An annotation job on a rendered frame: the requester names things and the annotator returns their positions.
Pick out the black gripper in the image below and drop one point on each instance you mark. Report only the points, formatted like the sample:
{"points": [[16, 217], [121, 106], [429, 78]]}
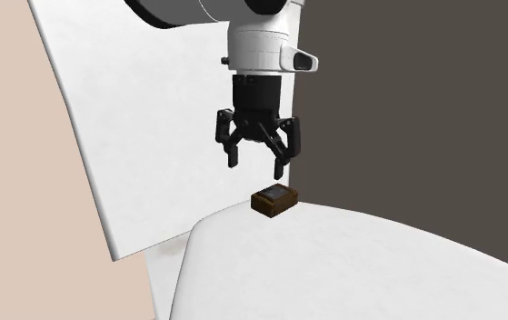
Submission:
{"points": [[255, 99]]}

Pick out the white toilet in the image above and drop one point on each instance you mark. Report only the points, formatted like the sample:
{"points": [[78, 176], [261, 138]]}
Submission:
{"points": [[324, 266]]}

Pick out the small brown box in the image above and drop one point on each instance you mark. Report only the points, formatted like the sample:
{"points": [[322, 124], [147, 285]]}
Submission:
{"points": [[274, 201]]}

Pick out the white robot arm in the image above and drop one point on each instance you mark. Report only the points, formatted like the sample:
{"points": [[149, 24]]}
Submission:
{"points": [[258, 48]]}

